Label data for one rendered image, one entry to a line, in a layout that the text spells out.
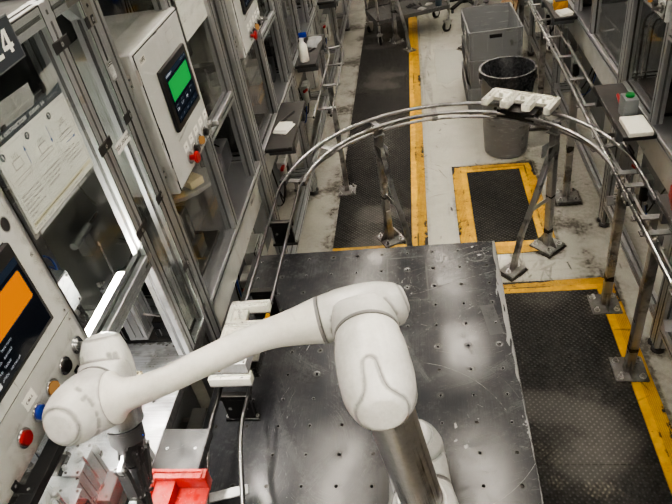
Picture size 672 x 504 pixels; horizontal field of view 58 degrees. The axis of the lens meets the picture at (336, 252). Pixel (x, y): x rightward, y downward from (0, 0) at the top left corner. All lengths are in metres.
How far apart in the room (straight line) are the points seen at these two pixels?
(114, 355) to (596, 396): 2.19
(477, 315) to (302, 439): 0.79
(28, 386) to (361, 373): 0.66
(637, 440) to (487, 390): 0.95
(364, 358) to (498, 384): 1.07
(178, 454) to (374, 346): 0.89
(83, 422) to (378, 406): 0.52
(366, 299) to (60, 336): 0.66
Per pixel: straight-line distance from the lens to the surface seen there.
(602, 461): 2.80
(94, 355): 1.36
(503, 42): 4.98
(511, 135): 4.45
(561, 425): 2.87
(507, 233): 3.81
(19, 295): 1.30
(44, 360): 1.40
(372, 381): 1.08
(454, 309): 2.36
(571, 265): 3.63
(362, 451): 1.99
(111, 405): 1.23
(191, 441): 1.86
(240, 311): 2.20
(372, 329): 1.13
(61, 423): 1.21
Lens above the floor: 2.32
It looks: 38 degrees down
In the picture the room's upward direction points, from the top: 11 degrees counter-clockwise
